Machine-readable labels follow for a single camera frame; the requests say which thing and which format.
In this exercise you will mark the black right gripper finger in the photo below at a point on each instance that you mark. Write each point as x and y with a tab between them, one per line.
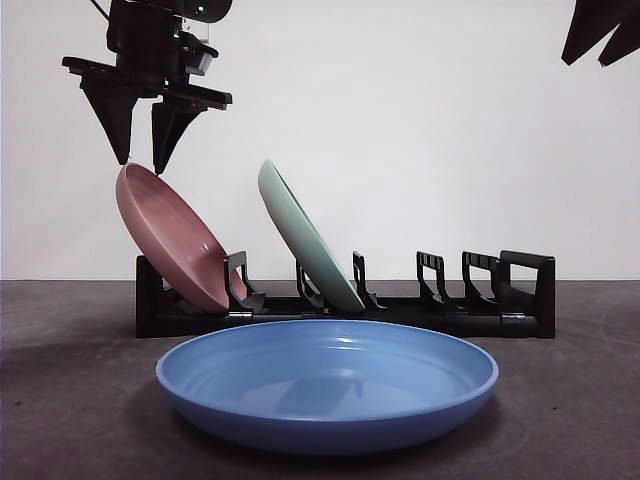
595	22
622	45

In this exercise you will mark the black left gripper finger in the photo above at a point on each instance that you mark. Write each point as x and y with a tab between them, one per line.
115	115
167	130

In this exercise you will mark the pink round plate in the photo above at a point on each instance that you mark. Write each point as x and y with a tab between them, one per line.
170	235

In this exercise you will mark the green round plate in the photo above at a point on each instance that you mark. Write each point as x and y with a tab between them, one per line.
310	240

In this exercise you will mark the blue round plate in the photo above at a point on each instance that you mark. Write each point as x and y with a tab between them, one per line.
325	425

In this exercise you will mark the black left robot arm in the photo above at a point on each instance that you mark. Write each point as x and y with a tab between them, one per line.
210	7

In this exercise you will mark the black plastic dish rack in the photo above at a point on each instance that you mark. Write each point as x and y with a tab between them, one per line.
425	322

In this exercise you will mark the pale grey camera box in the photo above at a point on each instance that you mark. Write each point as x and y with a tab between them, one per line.
205	60

